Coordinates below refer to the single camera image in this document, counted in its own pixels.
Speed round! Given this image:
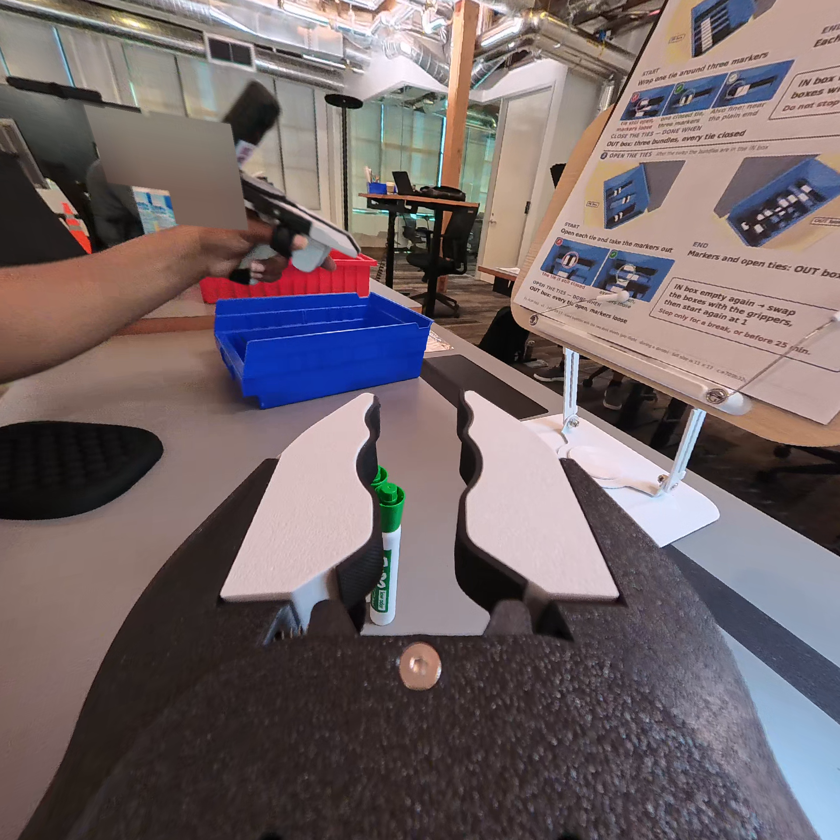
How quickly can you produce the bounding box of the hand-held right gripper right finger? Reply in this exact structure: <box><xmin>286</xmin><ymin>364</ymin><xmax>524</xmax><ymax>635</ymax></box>
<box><xmin>455</xmin><ymin>390</ymin><xmax>621</xmax><ymax>624</ymax></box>

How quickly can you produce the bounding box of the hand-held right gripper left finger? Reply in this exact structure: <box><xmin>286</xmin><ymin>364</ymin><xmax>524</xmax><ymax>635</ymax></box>
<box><xmin>220</xmin><ymin>392</ymin><xmax>385</xmax><ymax>624</ymax></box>

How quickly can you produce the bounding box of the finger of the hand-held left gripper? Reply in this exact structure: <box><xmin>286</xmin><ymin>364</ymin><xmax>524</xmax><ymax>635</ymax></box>
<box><xmin>241</xmin><ymin>172</ymin><xmax>349</xmax><ymax>240</ymax></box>
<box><xmin>246</xmin><ymin>193</ymin><xmax>361</xmax><ymax>258</ymax></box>

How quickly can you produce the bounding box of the blue plastic bin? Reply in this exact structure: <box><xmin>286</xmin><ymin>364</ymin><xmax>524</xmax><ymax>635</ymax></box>
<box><xmin>214</xmin><ymin>292</ymin><xmax>434</xmax><ymax>410</ymax></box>

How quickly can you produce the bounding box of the person's left forearm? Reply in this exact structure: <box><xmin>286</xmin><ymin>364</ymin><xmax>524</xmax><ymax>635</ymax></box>
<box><xmin>0</xmin><ymin>226</ymin><xmax>211</xmax><ymax>385</ymax></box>

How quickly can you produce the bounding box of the person's left hand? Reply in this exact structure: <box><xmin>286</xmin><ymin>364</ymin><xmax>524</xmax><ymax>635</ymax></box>
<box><xmin>190</xmin><ymin>220</ymin><xmax>339</xmax><ymax>283</ymax></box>

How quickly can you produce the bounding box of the red plastic bin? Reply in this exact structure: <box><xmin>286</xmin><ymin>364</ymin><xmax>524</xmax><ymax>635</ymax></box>
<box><xmin>199</xmin><ymin>249</ymin><xmax>379</xmax><ymax>305</ymax></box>

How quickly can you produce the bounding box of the black floor lamp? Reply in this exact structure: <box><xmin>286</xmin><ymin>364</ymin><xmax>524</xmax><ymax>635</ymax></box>
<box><xmin>325</xmin><ymin>93</ymin><xmax>365</xmax><ymax>227</ymax></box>

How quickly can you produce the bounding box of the wooden standing desk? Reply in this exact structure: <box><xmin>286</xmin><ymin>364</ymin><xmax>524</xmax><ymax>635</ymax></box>
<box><xmin>359</xmin><ymin>190</ymin><xmax>481</xmax><ymax>309</ymax></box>

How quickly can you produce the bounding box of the blue white packet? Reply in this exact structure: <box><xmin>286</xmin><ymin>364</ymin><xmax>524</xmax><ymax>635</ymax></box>
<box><xmin>133</xmin><ymin>186</ymin><xmax>177</xmax><ymax>234</ymax></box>

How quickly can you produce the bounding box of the black office chair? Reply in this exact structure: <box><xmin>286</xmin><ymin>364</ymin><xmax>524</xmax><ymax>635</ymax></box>
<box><xmin>403</xmin><ymin>209</ymin><xmax>478</xmax><ymax>319</ymax></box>

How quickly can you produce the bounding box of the wooden board document stand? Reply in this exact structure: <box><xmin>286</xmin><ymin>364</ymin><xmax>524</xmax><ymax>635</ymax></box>
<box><xmin>511</xmin><ymin>0</ymin><xmax>840</xmax><ymax>549</ymax></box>

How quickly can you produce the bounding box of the black backpack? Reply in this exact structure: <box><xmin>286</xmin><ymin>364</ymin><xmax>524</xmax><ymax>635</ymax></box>
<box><xmin>478</xmin><ymin>307</ymin><xmax>534</xmax><ymax>365</ymax></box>

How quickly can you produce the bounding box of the orange traffic cone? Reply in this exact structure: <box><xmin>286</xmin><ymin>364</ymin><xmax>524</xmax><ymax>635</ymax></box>
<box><xmin>60</xmin><ymin>202</ymin><xmax>93</xmax><ymax>256</ymax></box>

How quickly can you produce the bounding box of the black textured wrist pad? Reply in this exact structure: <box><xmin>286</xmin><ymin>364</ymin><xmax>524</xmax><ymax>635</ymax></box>
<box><xmin>0</xmin><ymin>421</ymin><xmax>164</xmax><ymax>521</ymax></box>

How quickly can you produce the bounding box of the printed instruction sheet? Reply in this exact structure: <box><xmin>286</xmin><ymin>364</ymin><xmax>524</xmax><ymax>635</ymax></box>
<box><xmin>521</xmin><ymin>0</ymin><xmax>840</xmax><ymax>424</ymax></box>

